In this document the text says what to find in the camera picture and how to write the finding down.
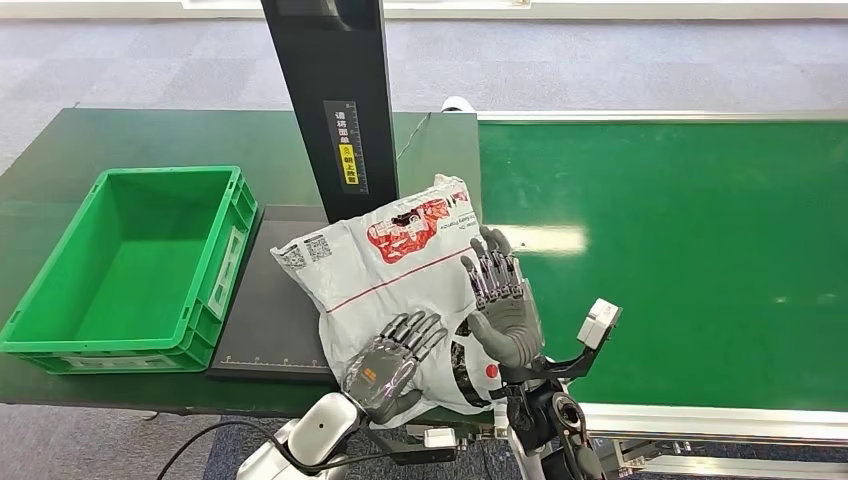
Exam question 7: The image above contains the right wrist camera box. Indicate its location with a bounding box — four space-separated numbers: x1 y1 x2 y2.
574 298 624 352

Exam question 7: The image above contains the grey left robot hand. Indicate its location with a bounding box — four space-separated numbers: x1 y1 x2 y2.
341 309 450 427

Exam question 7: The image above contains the thin grey cable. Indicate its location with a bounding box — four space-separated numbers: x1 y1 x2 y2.
395 111 433 162

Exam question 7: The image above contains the white plastic mailer package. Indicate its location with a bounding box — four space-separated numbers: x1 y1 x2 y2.
270 174 525 429

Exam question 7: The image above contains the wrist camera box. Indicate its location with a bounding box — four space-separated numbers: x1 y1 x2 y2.
369 427 460 466
574 298 624 352

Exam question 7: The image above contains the black yellow label sticker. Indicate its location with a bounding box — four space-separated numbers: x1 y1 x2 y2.
323 100 370 196

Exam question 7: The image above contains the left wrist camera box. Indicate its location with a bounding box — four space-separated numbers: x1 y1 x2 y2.
369 427 460 466

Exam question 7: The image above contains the metal connector block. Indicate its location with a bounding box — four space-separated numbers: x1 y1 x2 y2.
458 423 499 446

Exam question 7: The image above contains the green plastic crate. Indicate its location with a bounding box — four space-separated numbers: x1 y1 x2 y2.
0 165 260 376

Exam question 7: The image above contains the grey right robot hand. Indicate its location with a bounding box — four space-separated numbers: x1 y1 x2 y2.
460 226 546 370

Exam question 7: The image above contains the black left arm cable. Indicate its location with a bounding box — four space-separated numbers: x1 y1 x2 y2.
156 420 399 480

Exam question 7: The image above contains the green conveyor belt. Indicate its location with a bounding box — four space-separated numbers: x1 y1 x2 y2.
476 109 848 480

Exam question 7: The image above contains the black inbound scanner machine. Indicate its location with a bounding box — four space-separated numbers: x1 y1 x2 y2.
205 0 401 387

